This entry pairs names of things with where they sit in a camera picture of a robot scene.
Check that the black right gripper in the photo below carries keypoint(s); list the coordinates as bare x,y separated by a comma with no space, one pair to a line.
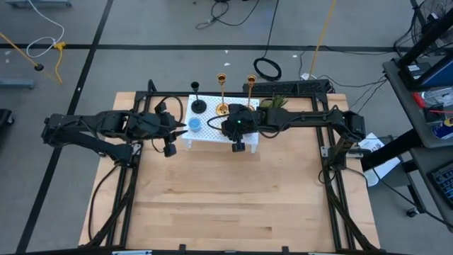
239,125

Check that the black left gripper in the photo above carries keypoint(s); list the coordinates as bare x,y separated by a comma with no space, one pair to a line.
155,125

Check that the blue candle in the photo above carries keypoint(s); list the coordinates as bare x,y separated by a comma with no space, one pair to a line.
194,124

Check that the gold candlestick holder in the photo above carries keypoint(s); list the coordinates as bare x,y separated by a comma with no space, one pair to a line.
251,79
222,110

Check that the black candlestick holder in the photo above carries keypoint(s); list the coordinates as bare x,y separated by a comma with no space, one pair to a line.
198,106

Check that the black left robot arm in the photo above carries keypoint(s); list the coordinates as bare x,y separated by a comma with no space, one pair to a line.
88,124

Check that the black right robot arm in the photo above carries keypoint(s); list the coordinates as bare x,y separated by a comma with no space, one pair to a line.
301,118

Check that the white perforated metal shelf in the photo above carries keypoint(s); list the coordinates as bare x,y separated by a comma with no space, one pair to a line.
212,134

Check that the potted green succulent plant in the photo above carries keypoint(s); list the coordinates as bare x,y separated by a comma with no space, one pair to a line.
276,102

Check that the black power strip box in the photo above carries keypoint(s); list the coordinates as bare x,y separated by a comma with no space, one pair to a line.
283,86

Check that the white paper sheet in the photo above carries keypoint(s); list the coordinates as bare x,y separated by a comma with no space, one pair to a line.
373,143

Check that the grey equipment cart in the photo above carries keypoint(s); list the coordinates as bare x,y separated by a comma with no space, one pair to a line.
407,106

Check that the black keyboard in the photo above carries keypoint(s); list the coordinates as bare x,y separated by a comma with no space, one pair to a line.
444,184

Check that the black floor fan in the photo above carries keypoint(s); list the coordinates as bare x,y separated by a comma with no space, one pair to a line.
435,14

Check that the black aluminium table frame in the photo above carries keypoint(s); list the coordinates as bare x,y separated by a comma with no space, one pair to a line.
170,94

